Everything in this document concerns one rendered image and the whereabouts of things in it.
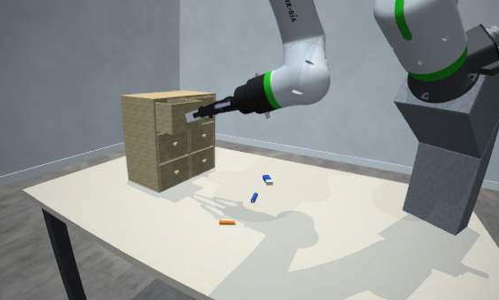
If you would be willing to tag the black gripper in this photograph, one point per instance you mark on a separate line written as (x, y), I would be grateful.
(238, 102)

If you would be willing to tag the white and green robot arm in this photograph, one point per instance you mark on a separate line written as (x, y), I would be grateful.
(442, 59)

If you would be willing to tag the brown wooden drawer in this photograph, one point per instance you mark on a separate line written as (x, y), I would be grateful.
(201, 160)
(206, 101)
(202, 136)
(167, 171)
(171, 118)
(169, 145)

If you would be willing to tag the brown wooden chest of drawers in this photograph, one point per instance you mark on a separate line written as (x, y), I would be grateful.
(140, 137)

